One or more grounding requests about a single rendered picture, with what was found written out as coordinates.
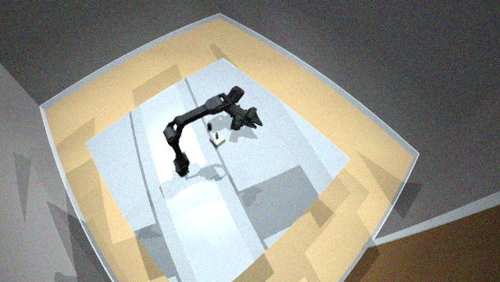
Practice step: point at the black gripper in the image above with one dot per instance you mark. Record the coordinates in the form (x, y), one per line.
(250, 116)

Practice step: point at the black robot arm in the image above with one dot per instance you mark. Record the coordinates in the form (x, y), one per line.
(213, 106)

